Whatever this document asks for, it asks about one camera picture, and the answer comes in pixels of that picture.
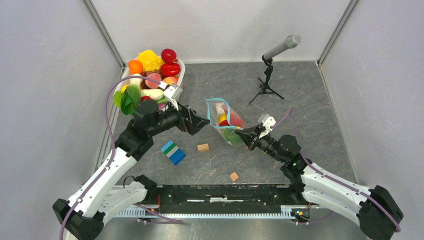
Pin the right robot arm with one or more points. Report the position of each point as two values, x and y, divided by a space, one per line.
374 210

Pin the blue green white brick stack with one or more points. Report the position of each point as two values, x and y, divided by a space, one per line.
173 152

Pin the orange toy pepper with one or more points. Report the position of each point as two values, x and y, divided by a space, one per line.
135 67

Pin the small wooden cube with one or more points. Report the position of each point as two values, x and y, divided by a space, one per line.
234 176

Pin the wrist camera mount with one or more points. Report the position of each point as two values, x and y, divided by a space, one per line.
267 122
171 92

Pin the grey microphone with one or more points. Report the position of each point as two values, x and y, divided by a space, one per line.
290 42

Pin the pink toy watermelon slice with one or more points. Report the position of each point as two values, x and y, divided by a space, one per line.
234 118

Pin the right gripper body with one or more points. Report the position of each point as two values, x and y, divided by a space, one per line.
266 144

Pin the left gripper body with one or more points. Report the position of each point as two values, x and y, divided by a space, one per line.
187 124

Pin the red toy apple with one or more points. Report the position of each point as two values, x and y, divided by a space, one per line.
168 55

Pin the small red toy chili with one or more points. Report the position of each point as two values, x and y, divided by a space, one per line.
224 123

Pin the clear zip top bag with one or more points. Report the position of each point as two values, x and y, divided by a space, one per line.
214 110

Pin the long wooden block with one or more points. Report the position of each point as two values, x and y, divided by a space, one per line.
203 147

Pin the white green toy leek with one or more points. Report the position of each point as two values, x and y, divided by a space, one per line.
135 81

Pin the pink toy peach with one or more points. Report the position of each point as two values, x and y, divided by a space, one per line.
153 80

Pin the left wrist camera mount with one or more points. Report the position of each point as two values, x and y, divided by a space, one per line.
171 92

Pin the black tripod mic stand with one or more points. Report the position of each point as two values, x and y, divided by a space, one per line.
264 86

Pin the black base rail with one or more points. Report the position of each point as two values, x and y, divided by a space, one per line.
222 198

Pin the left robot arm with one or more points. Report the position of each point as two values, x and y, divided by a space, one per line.
86 212

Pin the red toy bell pepper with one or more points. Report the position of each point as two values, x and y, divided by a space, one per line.
170 69

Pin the orange toy peach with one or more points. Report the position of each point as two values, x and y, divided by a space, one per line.
170 80

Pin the green toy bell pepper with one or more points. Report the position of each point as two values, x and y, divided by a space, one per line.
231 137

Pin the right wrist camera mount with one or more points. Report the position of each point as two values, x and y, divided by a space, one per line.
267 122

